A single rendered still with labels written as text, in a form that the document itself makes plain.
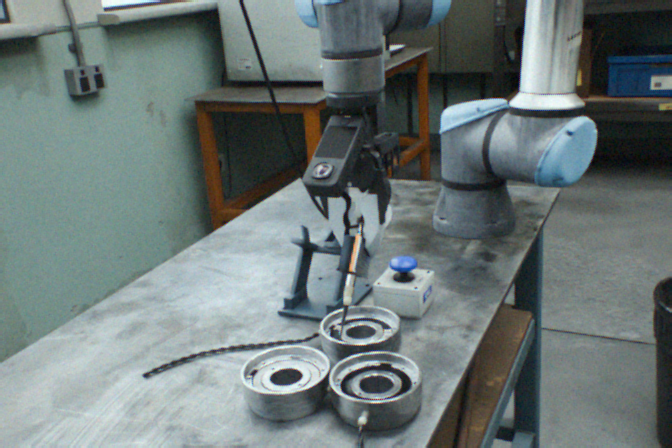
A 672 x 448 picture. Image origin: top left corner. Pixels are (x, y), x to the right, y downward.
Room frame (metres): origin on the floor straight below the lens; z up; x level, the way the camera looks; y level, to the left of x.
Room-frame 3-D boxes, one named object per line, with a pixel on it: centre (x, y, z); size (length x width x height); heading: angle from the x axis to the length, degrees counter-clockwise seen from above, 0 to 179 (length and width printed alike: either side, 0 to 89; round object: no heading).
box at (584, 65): (4.18, -1.35, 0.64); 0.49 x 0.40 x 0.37; 69
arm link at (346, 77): (0.89, -0.03, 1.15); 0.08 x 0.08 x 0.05
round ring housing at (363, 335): (0.83, -0.02, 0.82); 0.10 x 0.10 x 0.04
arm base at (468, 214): (1.27, -0.26, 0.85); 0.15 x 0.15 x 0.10
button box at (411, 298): (0.96, -0.10, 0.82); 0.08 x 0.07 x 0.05; 154
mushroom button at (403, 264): (0.95, -0.09, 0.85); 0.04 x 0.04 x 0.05
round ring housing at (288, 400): (0.74, 0.07, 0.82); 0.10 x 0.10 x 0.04
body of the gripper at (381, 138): (0.89, -0.04, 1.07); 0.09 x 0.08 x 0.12; 151
